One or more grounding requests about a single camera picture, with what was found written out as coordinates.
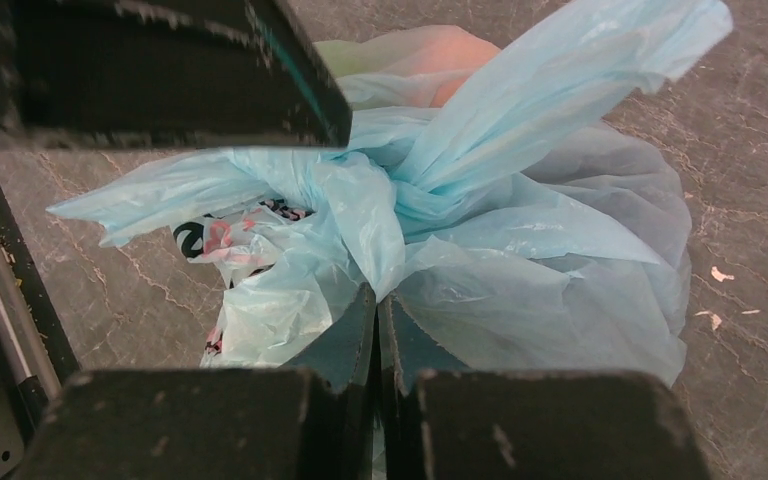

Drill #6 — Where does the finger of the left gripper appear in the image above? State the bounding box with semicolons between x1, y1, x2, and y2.
0;1;352;149

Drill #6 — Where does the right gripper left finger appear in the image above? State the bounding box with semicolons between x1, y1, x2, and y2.
17;286;376;479

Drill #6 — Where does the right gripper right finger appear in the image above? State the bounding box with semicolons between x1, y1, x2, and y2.
378;297;709;479

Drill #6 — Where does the light blue plastic bag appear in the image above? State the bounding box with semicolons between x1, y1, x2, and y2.
50;1;733;384

